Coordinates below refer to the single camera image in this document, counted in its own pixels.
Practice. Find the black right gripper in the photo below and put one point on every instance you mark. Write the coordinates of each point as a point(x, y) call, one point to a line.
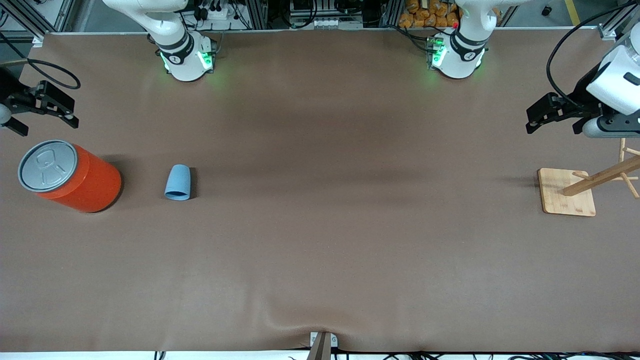
point(8, 90)

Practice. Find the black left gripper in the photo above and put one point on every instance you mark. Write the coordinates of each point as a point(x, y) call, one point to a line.
point(581, 93)

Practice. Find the light blue cup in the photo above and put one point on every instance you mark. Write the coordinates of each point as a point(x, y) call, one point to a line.
point(178, 182)

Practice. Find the orange can with grey lid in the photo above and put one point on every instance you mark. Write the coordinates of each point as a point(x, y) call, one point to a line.
point(85, 182)

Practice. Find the wooden mug rack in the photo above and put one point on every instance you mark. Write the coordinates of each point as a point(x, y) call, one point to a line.
point(565, 197)

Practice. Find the orange snack pile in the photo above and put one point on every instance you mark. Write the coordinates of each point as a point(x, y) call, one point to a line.
point(425, 17)

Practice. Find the white power strip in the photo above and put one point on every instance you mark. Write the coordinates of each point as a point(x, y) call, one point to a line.
point(220, 12)

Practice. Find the brown table cloth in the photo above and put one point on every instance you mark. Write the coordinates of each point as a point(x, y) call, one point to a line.
point(320, 250)

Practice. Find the aluminium frame strut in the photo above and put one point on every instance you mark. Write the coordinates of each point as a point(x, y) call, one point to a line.
point(391, 15)
point(38, 40)
point(256, 15)
point(607, 31)

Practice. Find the metal table clamp bracket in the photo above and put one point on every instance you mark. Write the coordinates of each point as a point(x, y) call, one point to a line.
point(322, 347)

